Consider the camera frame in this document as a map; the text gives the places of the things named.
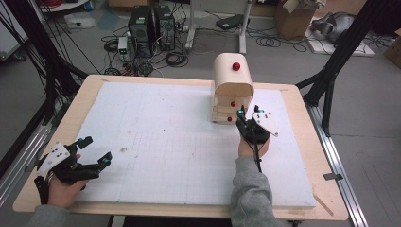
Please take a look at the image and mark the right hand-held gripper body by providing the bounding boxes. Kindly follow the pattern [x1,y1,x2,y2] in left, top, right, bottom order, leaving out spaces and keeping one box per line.
[235,111,280,146]

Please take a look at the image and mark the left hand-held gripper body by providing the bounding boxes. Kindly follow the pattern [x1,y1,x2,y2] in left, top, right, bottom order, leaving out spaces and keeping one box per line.
[35,141,101,185]

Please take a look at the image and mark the wooden drawer cabinet red knobs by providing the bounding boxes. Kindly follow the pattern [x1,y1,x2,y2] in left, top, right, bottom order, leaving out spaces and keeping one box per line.
[211,52,255,125]

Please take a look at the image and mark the person's right hand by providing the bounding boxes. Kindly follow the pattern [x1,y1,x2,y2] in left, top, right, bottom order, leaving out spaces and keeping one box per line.
[237,134,271,159]

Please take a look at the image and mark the person's left hand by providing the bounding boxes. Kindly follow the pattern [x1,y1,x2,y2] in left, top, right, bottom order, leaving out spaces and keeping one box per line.
[46,153,90,210]

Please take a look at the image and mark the white foam mat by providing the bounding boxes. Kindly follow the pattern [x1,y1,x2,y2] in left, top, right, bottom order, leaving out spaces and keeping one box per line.
[75,80,317,209]

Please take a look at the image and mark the white desk leg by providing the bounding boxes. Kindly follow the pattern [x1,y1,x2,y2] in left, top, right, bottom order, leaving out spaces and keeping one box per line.
[184,0,201,53]
[237,0,253,55]

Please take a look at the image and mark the grey tape piece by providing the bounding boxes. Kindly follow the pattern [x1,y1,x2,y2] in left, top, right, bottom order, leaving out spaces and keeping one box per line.
[323,172,344,182]

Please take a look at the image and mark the black flat device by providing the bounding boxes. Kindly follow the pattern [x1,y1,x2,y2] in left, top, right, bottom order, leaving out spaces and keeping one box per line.
[216,13,251,31]

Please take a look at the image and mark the black metal stand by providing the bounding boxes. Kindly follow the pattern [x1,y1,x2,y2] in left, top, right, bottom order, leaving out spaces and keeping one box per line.
[3,0,90,127]
[295,0,401,138]

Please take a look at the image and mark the cardboard box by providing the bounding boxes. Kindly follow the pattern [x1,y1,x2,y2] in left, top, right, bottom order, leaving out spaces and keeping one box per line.
[273,0,327,41]

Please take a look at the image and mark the white power supply unit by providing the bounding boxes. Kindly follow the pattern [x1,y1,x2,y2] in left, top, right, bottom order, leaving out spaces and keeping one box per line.
[117,36,131,62]

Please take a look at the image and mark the grey bag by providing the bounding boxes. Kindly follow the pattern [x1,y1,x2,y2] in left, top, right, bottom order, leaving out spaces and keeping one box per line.
[310,11,357,44]

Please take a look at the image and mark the black computer tower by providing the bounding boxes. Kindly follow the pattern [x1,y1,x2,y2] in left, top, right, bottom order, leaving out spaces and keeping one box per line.
[153,5,176,52]
[127,5,156,59]

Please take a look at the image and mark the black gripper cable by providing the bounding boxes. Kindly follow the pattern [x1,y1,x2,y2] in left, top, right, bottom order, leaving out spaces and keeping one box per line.
[239,121,264,174]

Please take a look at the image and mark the black wrist strap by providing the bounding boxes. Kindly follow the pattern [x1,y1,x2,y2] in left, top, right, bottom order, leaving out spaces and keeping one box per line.
[33,175,50,206]

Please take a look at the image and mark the aluminium rail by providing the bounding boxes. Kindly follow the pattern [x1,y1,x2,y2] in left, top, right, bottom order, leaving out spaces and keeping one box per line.
[0,121,55,207]
[305,102,370,227]

